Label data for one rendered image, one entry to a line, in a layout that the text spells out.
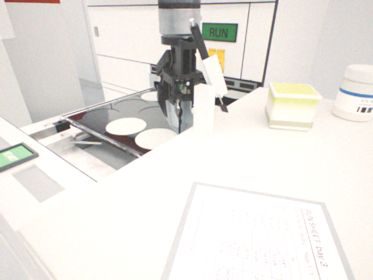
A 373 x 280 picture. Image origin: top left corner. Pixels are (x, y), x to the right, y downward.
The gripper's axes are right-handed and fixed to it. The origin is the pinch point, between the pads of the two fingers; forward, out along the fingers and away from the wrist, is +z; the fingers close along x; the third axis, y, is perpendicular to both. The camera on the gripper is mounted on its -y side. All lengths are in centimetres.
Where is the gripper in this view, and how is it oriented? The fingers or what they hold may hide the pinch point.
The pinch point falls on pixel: (177, 127)
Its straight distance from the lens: 54.0
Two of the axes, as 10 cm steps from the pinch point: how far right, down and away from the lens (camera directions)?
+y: 3.8, 4.5, -8.1
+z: 0.0, 8.7, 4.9
